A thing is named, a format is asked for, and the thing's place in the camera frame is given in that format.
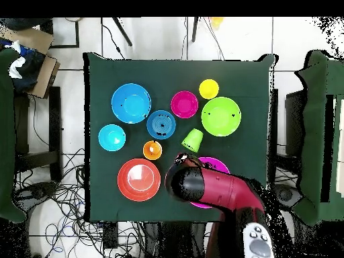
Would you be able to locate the green cup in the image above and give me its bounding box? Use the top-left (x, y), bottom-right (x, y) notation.
top-left (181, 128), bottom-right (204, 153)

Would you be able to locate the ribbed blue bowl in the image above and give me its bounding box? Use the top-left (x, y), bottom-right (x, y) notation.
top-left (146, 110), bottom-right (177, 140)

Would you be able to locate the green bowl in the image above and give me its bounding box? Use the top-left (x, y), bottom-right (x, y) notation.
top-left (200, 96), bottom-right (242, 137)

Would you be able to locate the large pink bowl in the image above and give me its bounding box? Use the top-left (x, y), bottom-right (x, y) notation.
top-left (189, 157), bottom-right (231, 210)

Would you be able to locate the orange cup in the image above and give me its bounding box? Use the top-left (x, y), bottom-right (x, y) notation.
top-left (142, 140), bottom-right (163, 161)

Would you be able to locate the orange-red bowl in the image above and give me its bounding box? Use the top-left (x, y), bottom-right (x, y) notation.
top-left (117, 157), bottom-right (162, 202)

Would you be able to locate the small red bowl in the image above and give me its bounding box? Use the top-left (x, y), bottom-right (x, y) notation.
top-left (170, 90), bottom-right (199, 120)

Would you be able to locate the yellow cup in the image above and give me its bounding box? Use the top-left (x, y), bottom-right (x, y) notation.
top-left (198, 78), bottom-right (220, 100)

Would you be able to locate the small turquoise bowl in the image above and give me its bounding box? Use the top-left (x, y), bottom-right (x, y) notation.
top-left (97, 124), bottom-right (127, 152)

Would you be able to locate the large blue bowl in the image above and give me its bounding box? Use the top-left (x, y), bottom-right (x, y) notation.
top-left (111, 83), bottom-right (152, 125)

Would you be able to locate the dark green table cloth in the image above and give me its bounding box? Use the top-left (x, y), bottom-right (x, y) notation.
top-left (83, 51), bottom-right (280, 224)

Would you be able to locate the black power brick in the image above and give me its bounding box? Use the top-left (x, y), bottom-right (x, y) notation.
top-left (102, 221), bottom-right (119, 249)

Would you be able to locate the green cloth side table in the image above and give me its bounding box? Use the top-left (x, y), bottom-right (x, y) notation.
top-left (0, 48), bottom-right (28, 224)
top-left (292, 49), bottom-right (344, 226)

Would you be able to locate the black tripod leg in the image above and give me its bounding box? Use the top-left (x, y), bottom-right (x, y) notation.
top-left (191, 17), bottom-right (200, 43)
top-left (112, 17), bottom-right (133, 47)

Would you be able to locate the black stool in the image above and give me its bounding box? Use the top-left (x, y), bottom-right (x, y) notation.
top-left (14, 85), bottom-right (64, 181)

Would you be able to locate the yellow object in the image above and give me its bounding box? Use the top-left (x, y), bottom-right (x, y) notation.
top-left (209, 17), bottom-right (225, 29)

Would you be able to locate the cardboard box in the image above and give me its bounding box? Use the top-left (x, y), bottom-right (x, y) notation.
top-left (0, 26), bottom-right (61, 99)

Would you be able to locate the bundle of clothes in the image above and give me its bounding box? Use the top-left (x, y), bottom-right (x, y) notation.
top-left (0, 38), bottom-right (46, 92)

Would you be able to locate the person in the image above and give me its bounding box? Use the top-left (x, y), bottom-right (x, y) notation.
top-left (0, 17), bottom-right (54, 32)

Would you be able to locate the black pedestal foot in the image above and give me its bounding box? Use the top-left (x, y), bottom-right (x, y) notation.
top-left (271, 183), bottom-right (304, 212)
top-left (15, 181), bottom-right (58, 201)

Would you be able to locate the tangle of black cables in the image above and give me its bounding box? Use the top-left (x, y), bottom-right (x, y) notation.
top-left (13, 147), bottom-right (146, 258)

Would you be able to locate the black floor cable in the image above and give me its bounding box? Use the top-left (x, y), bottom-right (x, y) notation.
top-left (100, 17), bottom-right (126, 60)

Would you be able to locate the black square frame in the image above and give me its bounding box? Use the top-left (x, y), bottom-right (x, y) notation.
top-left (49, 21), bottom-right (80, 49)

